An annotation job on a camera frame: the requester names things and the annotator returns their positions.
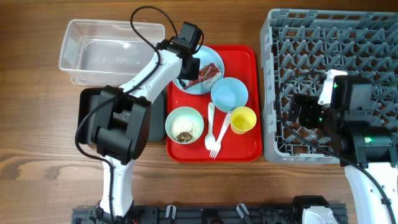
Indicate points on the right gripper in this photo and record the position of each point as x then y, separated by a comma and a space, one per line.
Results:
310, 103

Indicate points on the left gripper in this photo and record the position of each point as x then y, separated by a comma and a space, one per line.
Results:
193, 73

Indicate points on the red snack wrapper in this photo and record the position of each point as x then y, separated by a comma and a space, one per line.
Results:
207, 74

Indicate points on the green bowl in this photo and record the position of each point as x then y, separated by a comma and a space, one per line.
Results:
183, 111

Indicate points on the light blue bowl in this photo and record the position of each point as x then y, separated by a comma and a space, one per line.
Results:
229, 93

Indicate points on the white rice pile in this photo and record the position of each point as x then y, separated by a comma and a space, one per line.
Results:
185, 124

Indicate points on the yellow plastic cup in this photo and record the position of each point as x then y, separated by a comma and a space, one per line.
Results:
243, 119

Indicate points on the brown food chunk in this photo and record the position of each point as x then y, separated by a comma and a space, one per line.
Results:
184, 137

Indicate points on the white tissue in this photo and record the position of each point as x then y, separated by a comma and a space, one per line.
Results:
207, 84

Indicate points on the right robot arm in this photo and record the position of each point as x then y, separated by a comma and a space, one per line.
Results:
367, 153

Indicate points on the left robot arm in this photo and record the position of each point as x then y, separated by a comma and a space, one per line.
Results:
121, 127

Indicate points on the grey dishwasher rack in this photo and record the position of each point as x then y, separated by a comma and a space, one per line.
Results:
296, 41

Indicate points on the light blue plate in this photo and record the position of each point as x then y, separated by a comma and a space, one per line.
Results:
206, 56

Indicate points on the red serving tray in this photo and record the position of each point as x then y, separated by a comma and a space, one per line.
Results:
239, 62

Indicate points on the white plastic spoon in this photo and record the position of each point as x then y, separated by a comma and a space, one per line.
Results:
210, 138

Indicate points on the white plastic fork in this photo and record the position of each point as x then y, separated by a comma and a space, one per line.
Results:
217, 145

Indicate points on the clear plastic bin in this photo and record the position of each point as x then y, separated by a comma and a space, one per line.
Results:
101, 52

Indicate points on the black plastic tray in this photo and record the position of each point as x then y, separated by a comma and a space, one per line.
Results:
89, 100

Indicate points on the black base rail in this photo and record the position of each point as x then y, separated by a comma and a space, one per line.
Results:
265, 214

